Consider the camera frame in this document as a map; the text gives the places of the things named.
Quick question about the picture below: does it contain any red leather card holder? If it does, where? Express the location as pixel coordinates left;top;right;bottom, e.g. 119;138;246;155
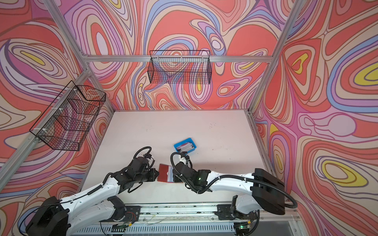
157;164;182;183

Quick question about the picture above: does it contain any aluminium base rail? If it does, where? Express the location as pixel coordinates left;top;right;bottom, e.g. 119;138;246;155
73;202;306;236

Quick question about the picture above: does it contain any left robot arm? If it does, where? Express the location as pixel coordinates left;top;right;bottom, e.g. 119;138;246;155
25;146;159;236

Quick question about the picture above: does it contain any black wire basket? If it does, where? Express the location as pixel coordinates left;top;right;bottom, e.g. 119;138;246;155
29;81;106;151
147;50;212;85

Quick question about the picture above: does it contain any black wire basket back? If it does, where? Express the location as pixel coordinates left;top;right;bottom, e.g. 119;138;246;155
147;50;212;85

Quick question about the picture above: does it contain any aluminium cage frame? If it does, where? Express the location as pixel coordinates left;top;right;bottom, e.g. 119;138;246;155
1;1;305;189

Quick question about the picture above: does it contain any black wire basket left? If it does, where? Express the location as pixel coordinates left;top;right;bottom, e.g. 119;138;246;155
29;81;106;151

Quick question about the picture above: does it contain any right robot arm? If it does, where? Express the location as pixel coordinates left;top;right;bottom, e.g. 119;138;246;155
170;152;298;215

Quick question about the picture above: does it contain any stack of credit cards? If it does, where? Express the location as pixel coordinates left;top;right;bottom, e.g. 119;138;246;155
177;142;194;152

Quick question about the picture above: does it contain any blue plastic card tray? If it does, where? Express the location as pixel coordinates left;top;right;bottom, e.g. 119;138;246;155
174;138;197;153

